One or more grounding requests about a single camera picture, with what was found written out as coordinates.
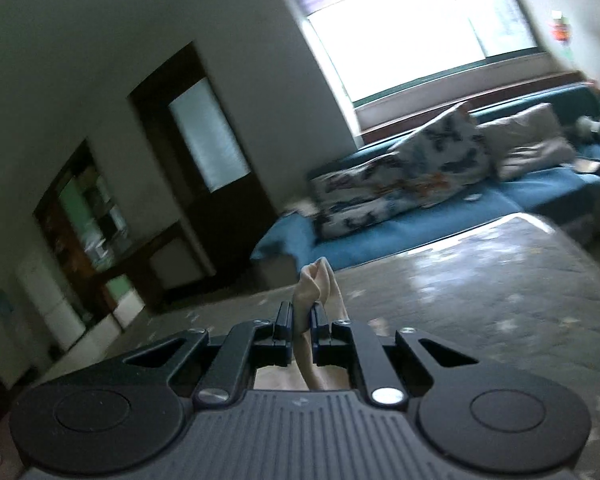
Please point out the white refrigerator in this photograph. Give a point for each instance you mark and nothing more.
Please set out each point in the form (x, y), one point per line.
(50, 300)

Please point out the dark wooden console table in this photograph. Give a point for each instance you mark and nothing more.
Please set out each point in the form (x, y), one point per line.
(150, 260)

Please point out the dark wooden shelf cabinet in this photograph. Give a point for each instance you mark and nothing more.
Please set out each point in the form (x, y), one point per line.
(70, 230)

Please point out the beige cushion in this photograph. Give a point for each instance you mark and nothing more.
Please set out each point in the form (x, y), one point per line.
(525, 140)

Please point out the teal sofa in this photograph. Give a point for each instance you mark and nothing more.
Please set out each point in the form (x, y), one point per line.
(530, 195)

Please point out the green framed window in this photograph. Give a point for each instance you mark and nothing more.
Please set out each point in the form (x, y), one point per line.
(420, 40)

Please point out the cream garment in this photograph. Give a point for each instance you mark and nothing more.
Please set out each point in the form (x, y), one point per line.
(320, 280)

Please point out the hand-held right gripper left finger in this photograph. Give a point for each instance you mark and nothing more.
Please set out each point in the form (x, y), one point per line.
(289, 325)

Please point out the grey plush toy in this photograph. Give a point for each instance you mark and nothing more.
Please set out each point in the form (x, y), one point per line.
(594, 126)

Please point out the dark wooden glass door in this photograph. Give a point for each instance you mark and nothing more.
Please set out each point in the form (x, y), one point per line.
(205, 170)

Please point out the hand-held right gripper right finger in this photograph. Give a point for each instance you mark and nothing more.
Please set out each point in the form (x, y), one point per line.
(315, 332)

